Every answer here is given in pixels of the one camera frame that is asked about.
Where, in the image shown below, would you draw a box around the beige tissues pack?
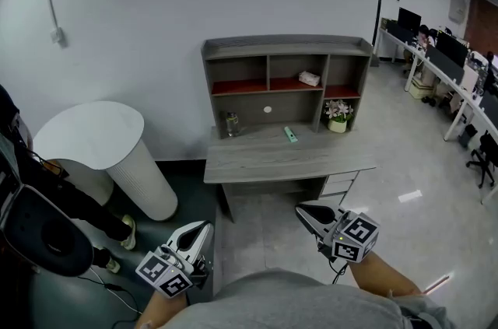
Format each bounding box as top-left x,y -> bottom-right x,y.
298,71 -> 321,87

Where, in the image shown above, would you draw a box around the grey wall panel box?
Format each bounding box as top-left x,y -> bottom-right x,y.
447,0 -> 468,24

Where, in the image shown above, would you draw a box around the grey wooden shelf cabinet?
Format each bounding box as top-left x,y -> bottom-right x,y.
201,33 -> 374,141

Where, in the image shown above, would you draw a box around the person's grey shirt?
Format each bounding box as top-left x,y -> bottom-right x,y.
155,268 -> 458,329

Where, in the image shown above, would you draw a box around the black waste bin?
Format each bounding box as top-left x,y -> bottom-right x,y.
458,124 -> 479,149

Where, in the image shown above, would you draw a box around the long white office desk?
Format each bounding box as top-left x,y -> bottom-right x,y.
377,26 -> 498,204

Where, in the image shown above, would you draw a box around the black office chair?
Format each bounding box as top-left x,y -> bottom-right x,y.
465,130 -> 498,188

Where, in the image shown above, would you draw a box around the person's right forearm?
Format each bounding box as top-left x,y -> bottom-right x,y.
347,251 -> 423,297

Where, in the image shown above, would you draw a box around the white wall socket box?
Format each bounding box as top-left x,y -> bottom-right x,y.
49,26 -> 67,47

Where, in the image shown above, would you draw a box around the white round pedestal table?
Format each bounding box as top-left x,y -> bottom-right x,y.
33,100 -> 179,222

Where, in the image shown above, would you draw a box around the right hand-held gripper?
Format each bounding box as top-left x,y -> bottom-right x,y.
294,201 -> 381,265

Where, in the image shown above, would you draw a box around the yellow brown box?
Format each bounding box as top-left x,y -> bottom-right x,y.
41,159 -> 65,177

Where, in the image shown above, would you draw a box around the potted pink white flowers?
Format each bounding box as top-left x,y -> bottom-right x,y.
324,98 -> 354,134

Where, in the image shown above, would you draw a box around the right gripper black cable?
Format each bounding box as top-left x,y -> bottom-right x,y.
329,260 -> 351,285

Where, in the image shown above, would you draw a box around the person's left forearm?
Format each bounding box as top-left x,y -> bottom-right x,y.
134,287 -> 191,329

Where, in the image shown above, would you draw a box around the beige storage bin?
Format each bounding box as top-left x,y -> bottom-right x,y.
408,76 -> 433,100

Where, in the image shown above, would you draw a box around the black computer monitor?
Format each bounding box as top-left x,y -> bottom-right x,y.
397,7 -> 423,33
434,30 -> 470,68

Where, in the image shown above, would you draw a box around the black floor cable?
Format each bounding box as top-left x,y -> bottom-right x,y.
77,267 -> 143,315

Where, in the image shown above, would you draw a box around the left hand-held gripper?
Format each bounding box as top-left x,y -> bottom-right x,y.
135,220 -> 215,299

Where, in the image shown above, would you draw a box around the black padded chair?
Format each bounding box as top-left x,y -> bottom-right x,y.
0,183 -> 95,278

